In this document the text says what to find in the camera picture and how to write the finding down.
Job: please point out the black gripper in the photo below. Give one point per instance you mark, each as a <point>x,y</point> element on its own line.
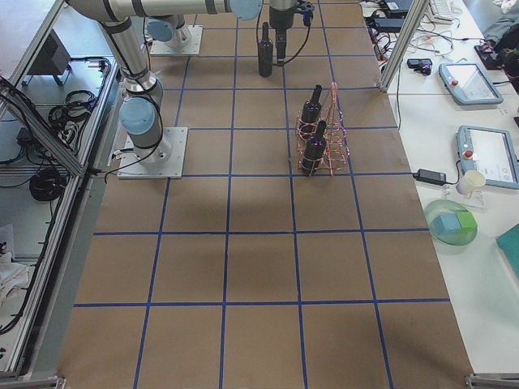
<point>279,19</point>

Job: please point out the dark wine bottle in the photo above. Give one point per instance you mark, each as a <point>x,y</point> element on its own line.
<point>265,52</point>

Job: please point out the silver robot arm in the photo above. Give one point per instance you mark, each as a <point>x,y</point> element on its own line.
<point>140,113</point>
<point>177,21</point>

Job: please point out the dark bottle in basket left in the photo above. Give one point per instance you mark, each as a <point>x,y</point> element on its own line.
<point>310,113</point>

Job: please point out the dark bottle in basket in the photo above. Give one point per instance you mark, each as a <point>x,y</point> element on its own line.
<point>314,150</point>
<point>310,113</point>

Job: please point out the dark bottle in basket right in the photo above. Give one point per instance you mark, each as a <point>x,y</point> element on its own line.
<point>314,150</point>

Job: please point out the blue teach pendant far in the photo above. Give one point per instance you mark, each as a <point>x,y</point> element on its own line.
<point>469,84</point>

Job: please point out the blue teach pendant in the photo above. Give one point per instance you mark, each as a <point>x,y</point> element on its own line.
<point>469,84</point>
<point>490,152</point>

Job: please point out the black power brick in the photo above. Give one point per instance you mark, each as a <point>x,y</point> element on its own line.
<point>430,177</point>

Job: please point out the white paper cup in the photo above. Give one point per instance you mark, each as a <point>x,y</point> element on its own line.
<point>471,180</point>

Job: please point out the blue teach pendant near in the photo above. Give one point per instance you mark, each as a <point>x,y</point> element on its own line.
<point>490,152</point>

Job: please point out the green bowl with blocks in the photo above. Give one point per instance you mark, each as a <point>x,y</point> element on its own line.
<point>450,222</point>

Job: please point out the teal book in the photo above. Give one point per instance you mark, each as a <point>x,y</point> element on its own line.
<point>508,242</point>

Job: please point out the copper wire wine basket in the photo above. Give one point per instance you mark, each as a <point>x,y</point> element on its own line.
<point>336,152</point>

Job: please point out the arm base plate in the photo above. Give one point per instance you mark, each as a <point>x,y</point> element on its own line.
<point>166,161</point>
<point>172,42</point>

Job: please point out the aluminium frame post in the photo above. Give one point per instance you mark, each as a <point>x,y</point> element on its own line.
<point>410,25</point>

